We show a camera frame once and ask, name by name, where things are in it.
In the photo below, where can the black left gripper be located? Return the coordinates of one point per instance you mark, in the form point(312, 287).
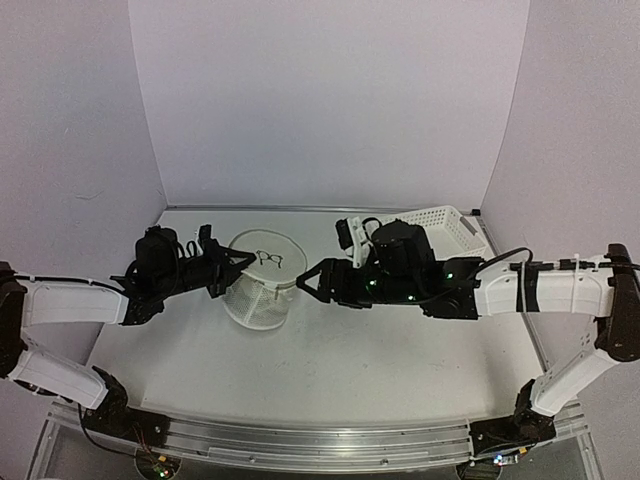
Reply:
point(220, 260)

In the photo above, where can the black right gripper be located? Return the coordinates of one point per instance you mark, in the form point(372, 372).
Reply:
point(331, 270)

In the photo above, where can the white mesh laundry bag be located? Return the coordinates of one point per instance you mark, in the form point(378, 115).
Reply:
point(260, 299)

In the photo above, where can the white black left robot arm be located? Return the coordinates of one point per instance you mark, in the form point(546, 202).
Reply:
point(162, 268)

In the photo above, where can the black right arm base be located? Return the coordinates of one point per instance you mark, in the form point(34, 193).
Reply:
point(523, 428)

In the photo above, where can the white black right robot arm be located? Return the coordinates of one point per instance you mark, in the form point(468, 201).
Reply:
point(395, 265)

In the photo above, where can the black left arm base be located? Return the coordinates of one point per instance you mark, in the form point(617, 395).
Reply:
point(115, 418)

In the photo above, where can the white plastic perforated basket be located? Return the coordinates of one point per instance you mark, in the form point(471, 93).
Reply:
point(450, 233)

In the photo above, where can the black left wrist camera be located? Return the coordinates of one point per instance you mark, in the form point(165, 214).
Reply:
point(199, 246)

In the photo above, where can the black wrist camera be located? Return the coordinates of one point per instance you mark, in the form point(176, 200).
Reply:
point(355, 239)
point(199, 246)

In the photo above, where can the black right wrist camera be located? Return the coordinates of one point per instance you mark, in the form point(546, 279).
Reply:
point(355, 239)

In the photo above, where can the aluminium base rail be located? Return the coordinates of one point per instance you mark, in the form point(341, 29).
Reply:
point(328, 449)

